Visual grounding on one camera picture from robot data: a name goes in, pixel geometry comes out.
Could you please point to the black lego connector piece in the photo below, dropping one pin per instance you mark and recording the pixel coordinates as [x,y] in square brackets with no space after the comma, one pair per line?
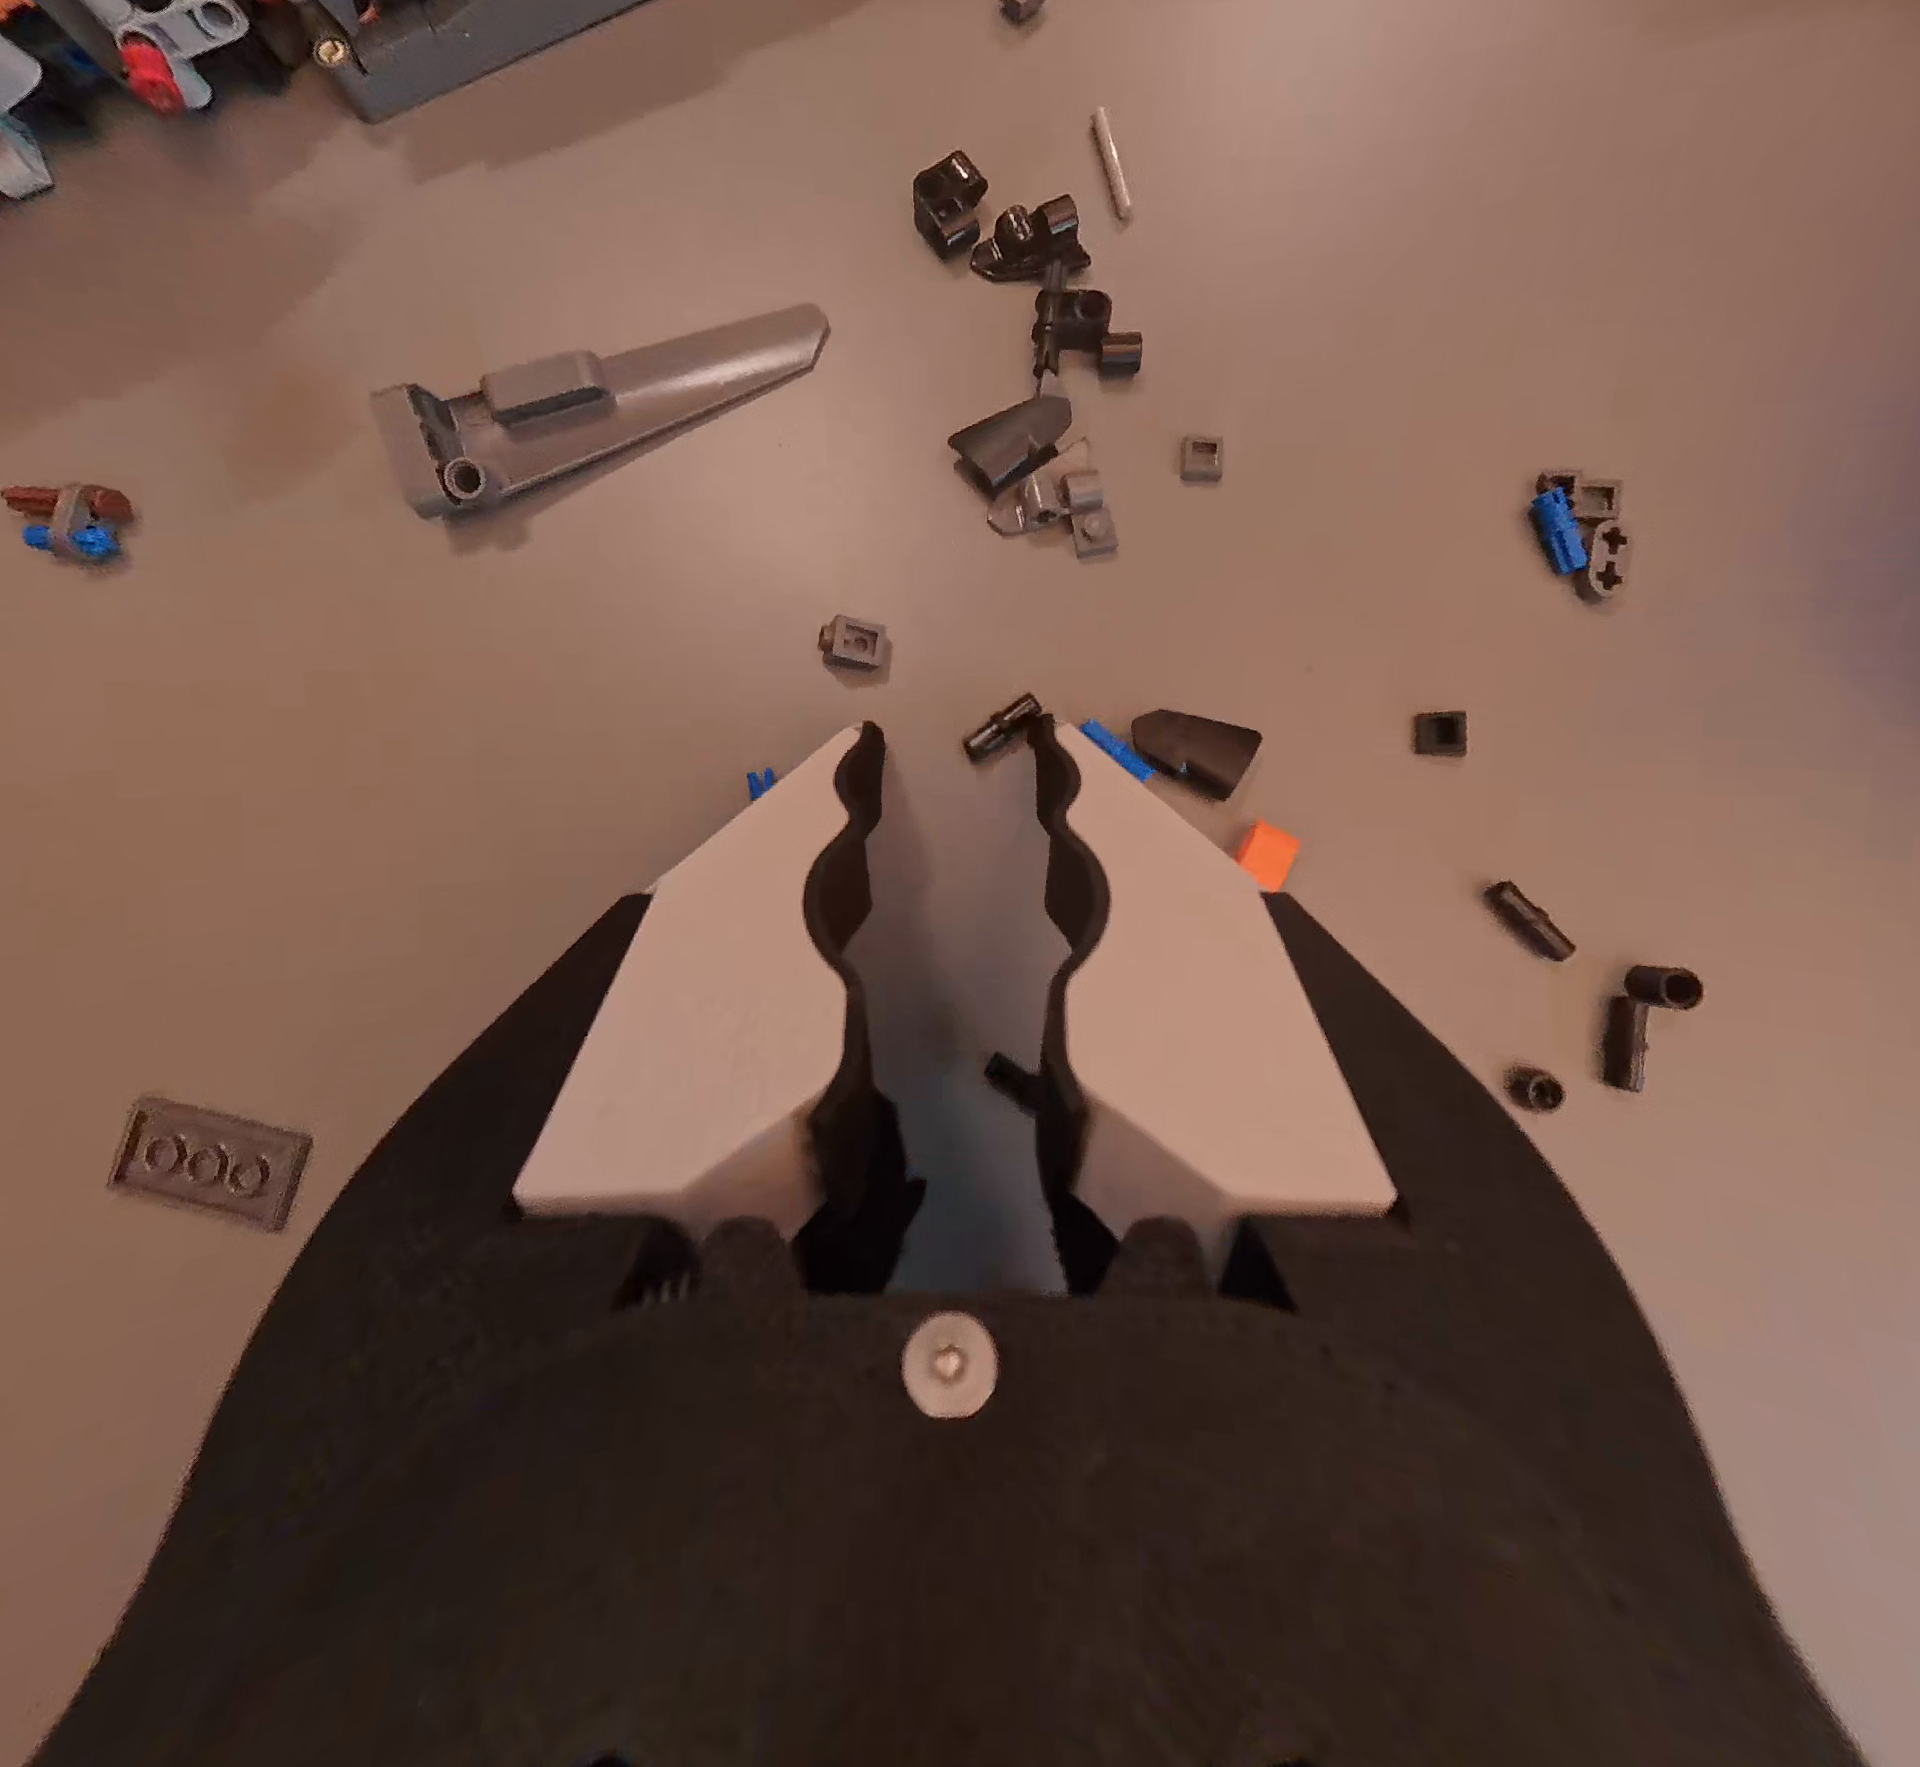
[1075,319]

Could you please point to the black lego bush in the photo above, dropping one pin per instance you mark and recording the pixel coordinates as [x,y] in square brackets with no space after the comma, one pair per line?
[1663,985]
[1535,1089]

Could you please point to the small grey lego tile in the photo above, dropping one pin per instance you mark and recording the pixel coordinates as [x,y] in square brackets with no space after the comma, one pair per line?
[1200,457]

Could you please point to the black curved lego piece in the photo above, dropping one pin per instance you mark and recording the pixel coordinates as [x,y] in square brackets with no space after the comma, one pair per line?
[948,208]

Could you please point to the orange lego piece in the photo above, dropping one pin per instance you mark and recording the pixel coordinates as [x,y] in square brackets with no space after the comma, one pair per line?
[1273,855]

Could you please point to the grey lego axle connector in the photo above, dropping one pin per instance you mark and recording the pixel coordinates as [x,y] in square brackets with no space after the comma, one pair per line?
[1044,505]

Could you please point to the grey lego plate with holes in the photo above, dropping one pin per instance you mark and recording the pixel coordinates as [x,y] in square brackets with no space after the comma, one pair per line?
[211,1166]

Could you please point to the grey lego wing dark connector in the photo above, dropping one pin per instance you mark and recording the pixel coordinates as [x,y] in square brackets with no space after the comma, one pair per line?
[661,381]

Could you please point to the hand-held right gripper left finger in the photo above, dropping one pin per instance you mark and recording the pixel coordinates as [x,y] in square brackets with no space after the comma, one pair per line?
[691,1047]

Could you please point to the small grey lego plate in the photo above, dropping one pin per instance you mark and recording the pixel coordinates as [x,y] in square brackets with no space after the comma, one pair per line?
[1097,535]

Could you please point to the black lego wedge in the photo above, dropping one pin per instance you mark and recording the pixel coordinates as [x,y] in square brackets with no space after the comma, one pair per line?
[1200,753]

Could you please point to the white lego bar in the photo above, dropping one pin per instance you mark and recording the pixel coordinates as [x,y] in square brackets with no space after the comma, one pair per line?
[1113,164]

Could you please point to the black lego slope piece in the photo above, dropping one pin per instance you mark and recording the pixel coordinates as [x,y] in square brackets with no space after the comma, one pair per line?
[1014,439]

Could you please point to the small black lego slope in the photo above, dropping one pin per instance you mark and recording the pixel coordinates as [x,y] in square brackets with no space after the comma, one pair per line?
[1441,733]

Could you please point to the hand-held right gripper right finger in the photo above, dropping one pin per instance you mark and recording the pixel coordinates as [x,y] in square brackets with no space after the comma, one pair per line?
[1230,1047]

